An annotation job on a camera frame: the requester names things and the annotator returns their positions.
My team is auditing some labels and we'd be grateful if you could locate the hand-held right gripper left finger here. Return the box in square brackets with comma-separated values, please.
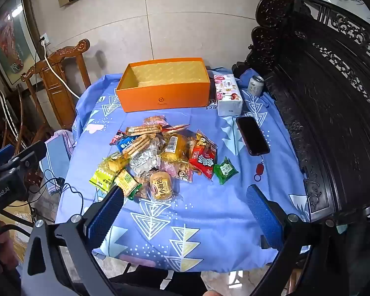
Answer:
[20, 185, 125, 296]

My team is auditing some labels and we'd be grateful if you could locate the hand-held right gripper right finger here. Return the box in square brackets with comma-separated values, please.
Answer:
[246, 184, 353, 296]

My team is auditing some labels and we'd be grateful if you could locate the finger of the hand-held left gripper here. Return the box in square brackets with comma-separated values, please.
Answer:
[0, 144, 16, 168]
[11, 141, 47, 175]

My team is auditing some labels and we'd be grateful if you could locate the pile of snack packets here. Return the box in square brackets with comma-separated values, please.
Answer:
[89, 115, 239, 202]

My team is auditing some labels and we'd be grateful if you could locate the clear biscuit bag with barcode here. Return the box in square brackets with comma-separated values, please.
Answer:
[164, 132, 199, 162]

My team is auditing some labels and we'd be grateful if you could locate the orange cardboard box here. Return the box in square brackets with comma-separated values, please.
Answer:
[115, 57, 211, 113]

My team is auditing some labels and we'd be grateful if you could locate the red key fob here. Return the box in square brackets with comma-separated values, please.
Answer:
[254, 157, 266, 182]

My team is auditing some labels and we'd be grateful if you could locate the blue printed tablecloth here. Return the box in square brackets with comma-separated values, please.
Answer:
[55, 68, 310, 273]

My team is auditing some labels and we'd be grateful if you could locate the brown wooden chair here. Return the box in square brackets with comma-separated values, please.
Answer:
[21, 39, 91, 130]

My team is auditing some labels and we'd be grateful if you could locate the black smartphone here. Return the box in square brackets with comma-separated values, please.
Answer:
[236, 116, 270, 156]

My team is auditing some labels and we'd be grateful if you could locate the dark carved wooden bench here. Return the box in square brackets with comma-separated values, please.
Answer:
[233, 0, 370, 222]

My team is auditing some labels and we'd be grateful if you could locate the floral tissue box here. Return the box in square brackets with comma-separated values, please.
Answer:
[214, 74, 243, 117]

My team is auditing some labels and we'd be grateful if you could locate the white drink can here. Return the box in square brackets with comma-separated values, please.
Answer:
[248, 75, 265, 97]

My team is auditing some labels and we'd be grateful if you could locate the black cable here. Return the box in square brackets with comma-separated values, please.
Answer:
[28, 176, 84, 221]

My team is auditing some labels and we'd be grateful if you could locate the white power cable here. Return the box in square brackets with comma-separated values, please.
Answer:
[41, 41, 81, 99]

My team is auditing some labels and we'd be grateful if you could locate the framed red wall painting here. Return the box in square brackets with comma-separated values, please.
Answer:
[0, 0, 39, 88]

